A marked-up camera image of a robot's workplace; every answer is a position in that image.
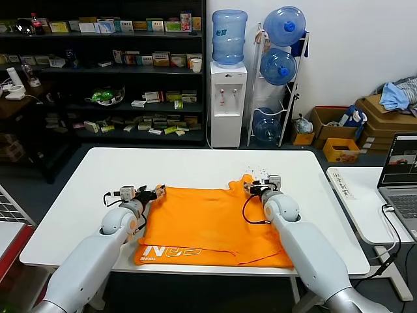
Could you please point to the white side table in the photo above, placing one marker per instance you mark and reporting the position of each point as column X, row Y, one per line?
column 361, row 215

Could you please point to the open brown cardboard box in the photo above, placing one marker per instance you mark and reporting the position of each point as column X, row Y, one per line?
column 332, row 130

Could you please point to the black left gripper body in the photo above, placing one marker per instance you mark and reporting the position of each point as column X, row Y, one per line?
column 143, row 195

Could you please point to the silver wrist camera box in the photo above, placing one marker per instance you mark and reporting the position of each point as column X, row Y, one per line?
column 274, row 182
column 127, row 191

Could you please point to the tall yellow medicine box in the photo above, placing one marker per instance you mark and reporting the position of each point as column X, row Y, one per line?
column 196, row 24

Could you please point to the flat lime green box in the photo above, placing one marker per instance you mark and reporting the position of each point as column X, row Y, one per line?
column 170, row 130

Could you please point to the brown wooden desk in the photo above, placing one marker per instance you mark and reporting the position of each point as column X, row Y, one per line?
column 13, row 107

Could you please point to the orange yellow cardboard box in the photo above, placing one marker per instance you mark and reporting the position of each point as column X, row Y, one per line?
column 340, row 156

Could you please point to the large flat cardboard box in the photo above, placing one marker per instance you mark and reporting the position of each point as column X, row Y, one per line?
column 374, row 111

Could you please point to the blue and white bag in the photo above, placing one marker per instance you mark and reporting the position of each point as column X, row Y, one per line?
column 353, row 115

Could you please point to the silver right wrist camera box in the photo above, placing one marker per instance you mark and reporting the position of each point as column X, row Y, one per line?
column 274, row 182

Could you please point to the white orange medicine box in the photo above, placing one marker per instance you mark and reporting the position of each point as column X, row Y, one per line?
column 188, row 60

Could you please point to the white box with red stripe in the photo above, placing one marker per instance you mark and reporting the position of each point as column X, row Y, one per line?
column 153, row 97

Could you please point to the black folded tripod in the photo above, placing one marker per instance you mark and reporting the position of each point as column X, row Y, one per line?
column 290, row 96

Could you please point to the crumpled clear plastic bag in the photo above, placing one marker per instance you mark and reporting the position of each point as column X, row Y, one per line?
column 303, row 125

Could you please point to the blue water jug with label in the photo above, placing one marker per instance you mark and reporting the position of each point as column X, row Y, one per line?
column 229, row 42

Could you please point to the light blue garment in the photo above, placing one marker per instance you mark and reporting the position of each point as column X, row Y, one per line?
column 394, row 98

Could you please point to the small yellow medicine box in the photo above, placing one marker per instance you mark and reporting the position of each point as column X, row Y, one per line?
column 140, row 26

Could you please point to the flat white medicine box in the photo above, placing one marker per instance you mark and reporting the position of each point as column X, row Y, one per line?
column 138, row 104

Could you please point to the small yellow cardboard box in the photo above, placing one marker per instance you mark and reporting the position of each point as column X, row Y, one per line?
column 303, row 138

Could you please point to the white cylinder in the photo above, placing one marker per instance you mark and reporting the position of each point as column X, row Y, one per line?
column 11, row 76

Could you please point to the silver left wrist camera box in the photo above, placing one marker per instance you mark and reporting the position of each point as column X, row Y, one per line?
column 127, row 191

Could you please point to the green yellow medicine box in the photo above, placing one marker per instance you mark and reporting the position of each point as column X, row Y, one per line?
column 172, row 96

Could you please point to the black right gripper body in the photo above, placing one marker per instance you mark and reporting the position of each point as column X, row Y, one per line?
column 262, row 189

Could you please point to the cola bottle with red label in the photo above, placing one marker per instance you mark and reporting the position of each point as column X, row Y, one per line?
column 36, row 24

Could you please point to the yellow box with white label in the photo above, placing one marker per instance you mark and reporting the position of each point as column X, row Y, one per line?
column 161, row 59

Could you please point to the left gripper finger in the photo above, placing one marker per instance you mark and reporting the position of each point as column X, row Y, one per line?
column 159, row 188
column 159, row 194

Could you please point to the tall pink medicine box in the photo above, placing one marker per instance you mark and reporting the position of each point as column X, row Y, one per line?
column 186, row 22

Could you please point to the small flat white box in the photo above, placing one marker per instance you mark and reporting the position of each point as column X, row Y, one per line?
column 104, row 64

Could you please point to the yellow and red box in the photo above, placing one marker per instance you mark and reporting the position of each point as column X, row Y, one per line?
column 178, row 60

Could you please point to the orange t-shirt with white print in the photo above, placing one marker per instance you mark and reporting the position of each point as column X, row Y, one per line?
column 202, row 221

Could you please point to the black shelf unit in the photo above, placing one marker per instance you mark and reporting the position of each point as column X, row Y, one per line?
column 130, row 36

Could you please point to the flat brown cardboard box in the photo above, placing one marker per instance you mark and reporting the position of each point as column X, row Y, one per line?
column 384, row 128
column 374, row 141

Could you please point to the white carton box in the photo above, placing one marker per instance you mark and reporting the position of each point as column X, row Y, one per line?
column 57, row 62

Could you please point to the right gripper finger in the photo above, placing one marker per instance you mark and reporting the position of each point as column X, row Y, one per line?
column 250, row 184
column 251, row 191

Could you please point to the white round device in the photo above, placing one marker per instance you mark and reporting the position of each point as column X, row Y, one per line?
column 14, row 92

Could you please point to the white paper cup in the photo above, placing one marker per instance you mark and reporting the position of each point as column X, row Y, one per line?
column 195, row 65

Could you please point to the dark blue cloth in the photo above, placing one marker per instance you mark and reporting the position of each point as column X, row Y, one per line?
column 301, row 49

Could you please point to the flat white red box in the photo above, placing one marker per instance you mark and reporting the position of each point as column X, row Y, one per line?
column 155, row 131

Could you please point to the grey laptop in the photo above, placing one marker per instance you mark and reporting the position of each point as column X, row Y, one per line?
column 402, row 199

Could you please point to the small light green box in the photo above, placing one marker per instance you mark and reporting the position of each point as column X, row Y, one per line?
column 178, row 104

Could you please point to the blue bottle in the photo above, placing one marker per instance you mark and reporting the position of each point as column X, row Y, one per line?
column 71, row 59

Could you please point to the clear plastic bottle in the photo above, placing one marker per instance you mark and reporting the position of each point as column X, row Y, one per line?
column 28, row 73

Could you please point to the blue and white medicine box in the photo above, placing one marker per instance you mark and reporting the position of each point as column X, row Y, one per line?
column 104, row 26

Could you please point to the pale green medicine box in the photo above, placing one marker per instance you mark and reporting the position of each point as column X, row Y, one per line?
column 172, row 26

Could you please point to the teal and white box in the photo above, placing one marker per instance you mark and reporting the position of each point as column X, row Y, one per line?
column 147, row 60

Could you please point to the white metal jug rack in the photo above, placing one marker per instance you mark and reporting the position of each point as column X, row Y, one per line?
column 299, row 65

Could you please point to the green and white medicine box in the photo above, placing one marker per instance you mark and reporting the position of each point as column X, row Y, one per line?
column 123, row 26

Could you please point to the white tilted medicine box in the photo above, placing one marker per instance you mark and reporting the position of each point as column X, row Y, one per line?
column 91, row 126

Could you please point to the green snack bag in bowl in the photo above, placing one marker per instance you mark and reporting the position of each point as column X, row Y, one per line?
column 104, row 96

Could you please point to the plain white medicine box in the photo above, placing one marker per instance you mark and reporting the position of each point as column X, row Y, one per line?
column 86, row 28

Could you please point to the grey striped garment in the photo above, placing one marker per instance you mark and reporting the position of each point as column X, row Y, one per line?
column 408, row 83

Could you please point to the white red upright box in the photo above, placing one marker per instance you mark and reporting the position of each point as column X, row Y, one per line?
column 117, row 57

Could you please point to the white water dispenser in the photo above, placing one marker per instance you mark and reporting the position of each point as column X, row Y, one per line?
column 228, row 124

